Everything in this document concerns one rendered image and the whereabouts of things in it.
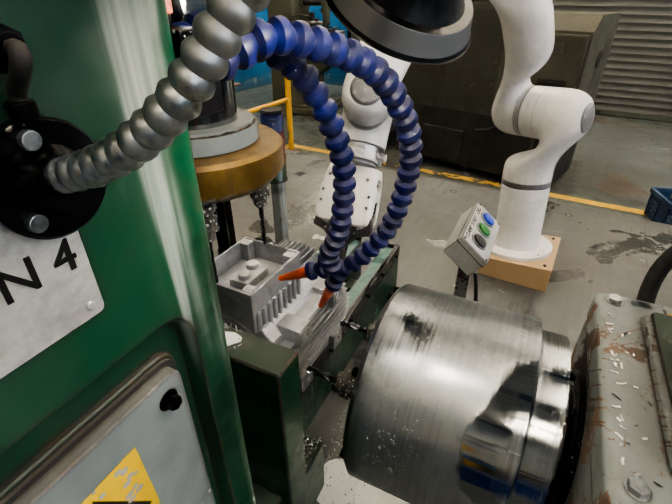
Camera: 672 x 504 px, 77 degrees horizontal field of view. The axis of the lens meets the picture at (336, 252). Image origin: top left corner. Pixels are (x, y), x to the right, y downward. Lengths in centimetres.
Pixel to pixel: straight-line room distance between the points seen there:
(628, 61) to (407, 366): 687
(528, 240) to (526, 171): 19
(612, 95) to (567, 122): 616
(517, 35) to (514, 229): 47
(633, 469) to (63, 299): 39
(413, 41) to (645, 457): 36
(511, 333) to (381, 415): 16
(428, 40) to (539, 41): 87
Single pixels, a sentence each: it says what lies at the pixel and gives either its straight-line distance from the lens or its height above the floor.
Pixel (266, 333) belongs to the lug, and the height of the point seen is 109.
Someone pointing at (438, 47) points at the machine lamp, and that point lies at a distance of 19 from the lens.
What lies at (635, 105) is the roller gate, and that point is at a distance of 729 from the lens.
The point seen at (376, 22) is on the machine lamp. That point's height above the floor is 146.
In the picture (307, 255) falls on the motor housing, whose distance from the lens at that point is 69.
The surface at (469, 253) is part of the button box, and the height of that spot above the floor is 106.
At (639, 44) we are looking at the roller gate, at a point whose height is 90.
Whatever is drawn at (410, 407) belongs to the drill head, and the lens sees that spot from 45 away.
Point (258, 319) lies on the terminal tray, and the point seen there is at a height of 110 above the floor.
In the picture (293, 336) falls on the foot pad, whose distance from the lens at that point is 60.
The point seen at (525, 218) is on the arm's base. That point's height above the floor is 97.
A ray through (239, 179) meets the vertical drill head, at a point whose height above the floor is 132.
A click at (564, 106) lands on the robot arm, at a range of 111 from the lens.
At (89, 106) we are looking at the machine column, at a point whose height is 143.
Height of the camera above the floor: 147
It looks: 31 degrees down
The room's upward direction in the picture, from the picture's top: straight up
